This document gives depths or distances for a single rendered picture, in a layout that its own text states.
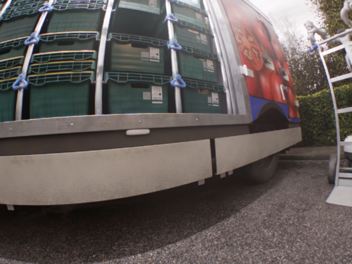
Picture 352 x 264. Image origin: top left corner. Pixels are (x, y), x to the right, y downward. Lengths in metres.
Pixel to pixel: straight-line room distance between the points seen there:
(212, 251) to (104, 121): 0.73
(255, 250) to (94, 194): 0.72
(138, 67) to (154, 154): 0.52
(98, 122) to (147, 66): 0.48
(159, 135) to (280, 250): 0.77
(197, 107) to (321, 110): 2.51
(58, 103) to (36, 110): 0.13
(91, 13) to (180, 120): 0.91
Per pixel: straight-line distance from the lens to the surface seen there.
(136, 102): 0.83
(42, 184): 0.68
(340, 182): 1.52
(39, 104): 0.87
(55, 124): 0.64
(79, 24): 1.09
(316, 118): 3.18
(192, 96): 1.00
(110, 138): 0.63
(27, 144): 0.71
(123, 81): 0.82
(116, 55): 0.92
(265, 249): 0.78
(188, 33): 1.28
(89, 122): 0.61
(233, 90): 1.19
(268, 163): 1.74
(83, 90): 0.82
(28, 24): 1.24
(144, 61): 0.94
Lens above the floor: 0.53
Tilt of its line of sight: 3 degrees up
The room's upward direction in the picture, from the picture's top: 5 degrees counter-clockwise
